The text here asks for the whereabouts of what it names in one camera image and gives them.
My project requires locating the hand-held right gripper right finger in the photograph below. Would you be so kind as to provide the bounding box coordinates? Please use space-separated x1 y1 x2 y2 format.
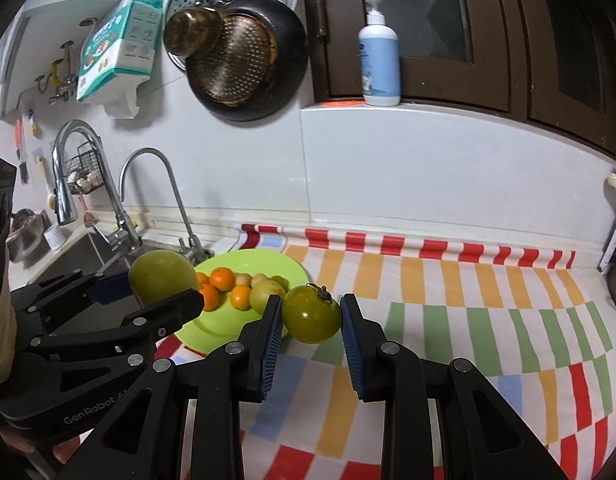
339 293 569 480

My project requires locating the person's left forearm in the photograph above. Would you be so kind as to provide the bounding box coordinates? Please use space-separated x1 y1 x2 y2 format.
0 304 19 388

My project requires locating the green apple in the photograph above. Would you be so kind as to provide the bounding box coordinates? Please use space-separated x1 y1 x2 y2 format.
128 250 201 308

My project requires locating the white pump bottle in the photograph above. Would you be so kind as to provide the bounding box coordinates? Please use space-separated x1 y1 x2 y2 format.
358 0 401 108

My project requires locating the white rack side panel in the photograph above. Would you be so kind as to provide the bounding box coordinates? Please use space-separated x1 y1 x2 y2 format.
600 210 616 275

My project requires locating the black frying pan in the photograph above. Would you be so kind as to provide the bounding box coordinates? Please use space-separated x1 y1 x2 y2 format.
184 0 309 123

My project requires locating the striped colourful tablecloth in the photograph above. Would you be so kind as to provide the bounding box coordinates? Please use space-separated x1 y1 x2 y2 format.
152 222 616 480

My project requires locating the steel sink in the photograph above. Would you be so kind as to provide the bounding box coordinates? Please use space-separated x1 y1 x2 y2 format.
8 230 143 311

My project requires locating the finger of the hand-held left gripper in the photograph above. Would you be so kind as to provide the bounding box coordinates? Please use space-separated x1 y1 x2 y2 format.
18 288 205 366
10 267 136 333

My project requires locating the dark wooden window frame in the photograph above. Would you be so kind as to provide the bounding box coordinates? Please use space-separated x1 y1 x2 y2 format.
300 0 616 162

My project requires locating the yellow pear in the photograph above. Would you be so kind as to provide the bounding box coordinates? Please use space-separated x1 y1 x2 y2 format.
249 280 287 317

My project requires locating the person's left hand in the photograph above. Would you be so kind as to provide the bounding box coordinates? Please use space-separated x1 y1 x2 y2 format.
0 422 83 466

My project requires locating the thin gooseneck faucet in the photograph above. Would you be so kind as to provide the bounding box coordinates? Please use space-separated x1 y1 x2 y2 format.
119 147 215 263

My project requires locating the steel bowl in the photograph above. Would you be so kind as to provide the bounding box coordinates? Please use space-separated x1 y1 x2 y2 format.
8 210 52 264

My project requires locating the small brass saucepan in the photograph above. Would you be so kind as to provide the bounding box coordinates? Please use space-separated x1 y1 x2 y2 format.
163 0 225 59

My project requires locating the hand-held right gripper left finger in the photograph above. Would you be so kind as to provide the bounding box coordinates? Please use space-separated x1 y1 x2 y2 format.
52 294 285 480

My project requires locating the large orange with stem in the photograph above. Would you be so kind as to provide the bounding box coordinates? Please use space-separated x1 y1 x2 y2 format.
209 267 236 292

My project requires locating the black wire basket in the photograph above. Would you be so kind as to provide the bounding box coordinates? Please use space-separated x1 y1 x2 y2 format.
65 142 107 197

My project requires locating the chrome pull-down faucet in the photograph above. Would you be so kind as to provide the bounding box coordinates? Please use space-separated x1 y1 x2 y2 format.
52 120 141 252

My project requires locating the white cup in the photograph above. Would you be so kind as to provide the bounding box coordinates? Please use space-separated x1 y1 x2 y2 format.
44 225 66 252

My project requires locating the teal paper towel pack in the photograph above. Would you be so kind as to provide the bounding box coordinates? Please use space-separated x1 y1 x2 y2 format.
76 0 165 119

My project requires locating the green plate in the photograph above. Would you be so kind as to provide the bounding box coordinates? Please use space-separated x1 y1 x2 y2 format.
173 249 311 353

